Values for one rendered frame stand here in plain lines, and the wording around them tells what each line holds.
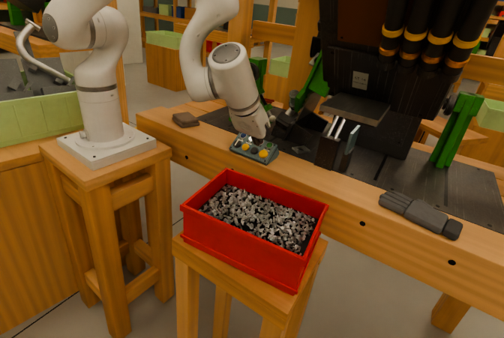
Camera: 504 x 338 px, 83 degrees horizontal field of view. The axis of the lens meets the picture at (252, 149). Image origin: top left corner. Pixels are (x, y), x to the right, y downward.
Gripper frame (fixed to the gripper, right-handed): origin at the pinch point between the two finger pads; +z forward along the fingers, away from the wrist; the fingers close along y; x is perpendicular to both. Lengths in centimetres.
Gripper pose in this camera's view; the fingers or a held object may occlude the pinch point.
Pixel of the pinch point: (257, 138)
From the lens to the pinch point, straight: 85.1
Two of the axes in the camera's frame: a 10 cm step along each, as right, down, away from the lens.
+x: 5.0, -7.8, 3.7
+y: 8.4, 3.3, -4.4
